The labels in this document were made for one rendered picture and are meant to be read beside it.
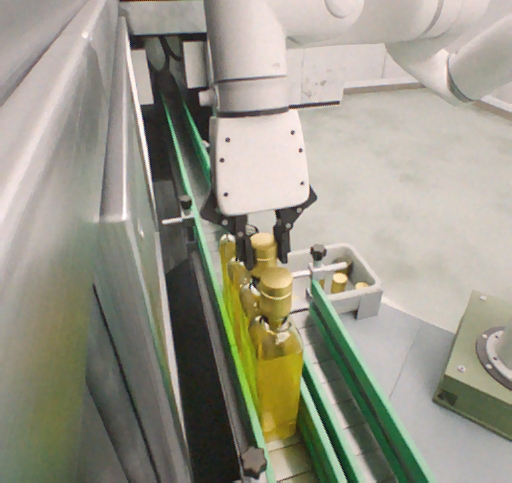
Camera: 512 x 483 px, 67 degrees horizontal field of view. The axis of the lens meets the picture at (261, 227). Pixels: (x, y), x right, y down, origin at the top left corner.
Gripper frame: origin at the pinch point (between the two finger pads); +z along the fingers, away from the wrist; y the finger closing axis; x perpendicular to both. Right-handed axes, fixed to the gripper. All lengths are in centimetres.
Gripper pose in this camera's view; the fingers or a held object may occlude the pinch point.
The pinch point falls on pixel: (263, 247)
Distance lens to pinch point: 45.4
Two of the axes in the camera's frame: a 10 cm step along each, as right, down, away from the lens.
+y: 9.6, -1.7, 2.4
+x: -2.8, -3.1, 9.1
